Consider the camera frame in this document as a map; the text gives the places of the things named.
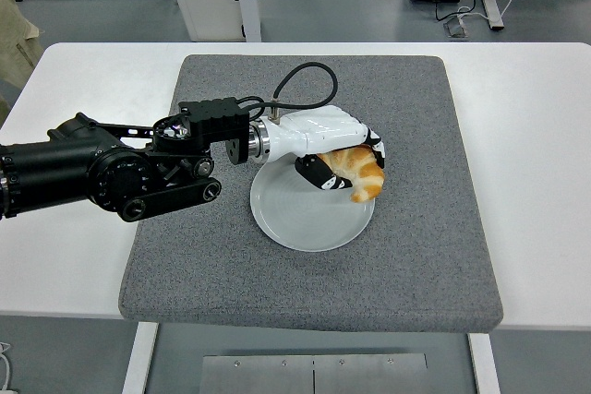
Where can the grey floor socket box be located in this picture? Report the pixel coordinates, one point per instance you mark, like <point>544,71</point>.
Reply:
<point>457,27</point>

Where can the pale grey round plate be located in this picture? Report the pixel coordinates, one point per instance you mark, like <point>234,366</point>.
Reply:
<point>309,218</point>

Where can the white table leg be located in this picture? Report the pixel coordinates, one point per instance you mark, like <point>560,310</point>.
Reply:
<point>138,357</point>
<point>485,366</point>

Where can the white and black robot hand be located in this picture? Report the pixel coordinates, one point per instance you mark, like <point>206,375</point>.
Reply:
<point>318,128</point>

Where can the grey felt mat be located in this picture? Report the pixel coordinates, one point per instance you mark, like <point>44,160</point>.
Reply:
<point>323,283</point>

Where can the golden croissant bread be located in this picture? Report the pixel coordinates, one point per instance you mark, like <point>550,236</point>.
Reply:
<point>365,175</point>

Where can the person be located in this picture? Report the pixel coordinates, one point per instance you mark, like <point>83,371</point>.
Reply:
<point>14,43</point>

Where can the grey metal plate with screws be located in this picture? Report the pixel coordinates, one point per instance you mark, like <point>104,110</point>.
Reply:
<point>277,375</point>

